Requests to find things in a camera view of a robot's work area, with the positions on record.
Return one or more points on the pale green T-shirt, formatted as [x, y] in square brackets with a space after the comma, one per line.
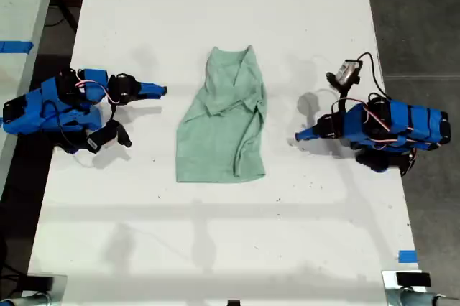
[215, 141]

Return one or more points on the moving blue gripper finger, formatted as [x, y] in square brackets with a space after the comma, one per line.
[309, 137]
[151, 95]

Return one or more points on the small black box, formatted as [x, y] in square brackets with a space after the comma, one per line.
[413, 279]
[40, 283]

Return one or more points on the long blue tape strip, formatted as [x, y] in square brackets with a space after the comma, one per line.
[14, 47]

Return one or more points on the short black camera stalk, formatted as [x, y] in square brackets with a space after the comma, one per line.
[344, 99]

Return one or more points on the metal table bracket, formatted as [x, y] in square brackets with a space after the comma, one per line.
[59, 289]
[390, 286]

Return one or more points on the silver black camera box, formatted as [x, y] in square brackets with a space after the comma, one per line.
[345, 72]

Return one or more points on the black camera box white label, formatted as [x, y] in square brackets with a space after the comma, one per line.
[102, 138]

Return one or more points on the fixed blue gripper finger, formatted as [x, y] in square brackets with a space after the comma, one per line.
[152, 88]
[308, 131]

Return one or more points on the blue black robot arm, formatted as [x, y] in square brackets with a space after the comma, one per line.
[395, 124]
[32, 112]

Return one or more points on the grey side table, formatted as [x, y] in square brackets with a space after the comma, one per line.
[21, 4]

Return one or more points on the small blue tape piece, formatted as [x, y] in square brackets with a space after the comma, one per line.
[408, 256]

